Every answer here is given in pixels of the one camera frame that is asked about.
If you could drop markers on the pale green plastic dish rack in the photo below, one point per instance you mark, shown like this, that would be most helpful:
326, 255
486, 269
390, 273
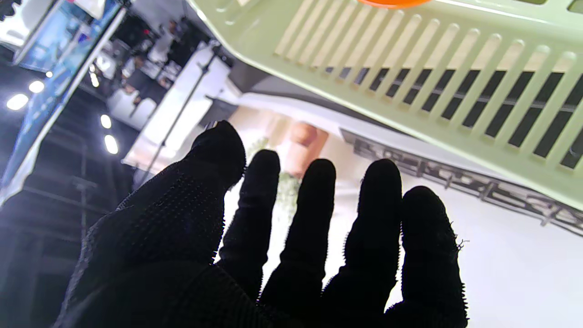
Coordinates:
255, 36

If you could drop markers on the orange plastic bowl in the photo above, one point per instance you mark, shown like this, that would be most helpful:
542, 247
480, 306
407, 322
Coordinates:
391, 2

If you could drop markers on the blue display banner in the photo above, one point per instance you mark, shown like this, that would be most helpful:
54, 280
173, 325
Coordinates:
50, 82

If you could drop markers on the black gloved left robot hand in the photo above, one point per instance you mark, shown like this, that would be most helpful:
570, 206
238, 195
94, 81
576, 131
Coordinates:
159, 255

